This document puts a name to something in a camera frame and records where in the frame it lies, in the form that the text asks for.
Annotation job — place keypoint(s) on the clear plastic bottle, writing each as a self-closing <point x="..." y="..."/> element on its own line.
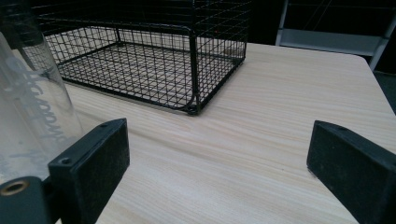
<point x="28" y="124"/>

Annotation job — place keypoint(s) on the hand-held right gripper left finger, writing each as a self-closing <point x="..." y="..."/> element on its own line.
<point x="93" y="168"/>

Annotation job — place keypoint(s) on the grey metal stand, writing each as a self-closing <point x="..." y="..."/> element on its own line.
<point x="336" y="37"/>

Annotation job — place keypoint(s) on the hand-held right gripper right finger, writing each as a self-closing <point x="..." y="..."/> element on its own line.
<point x="355" y="168"/>

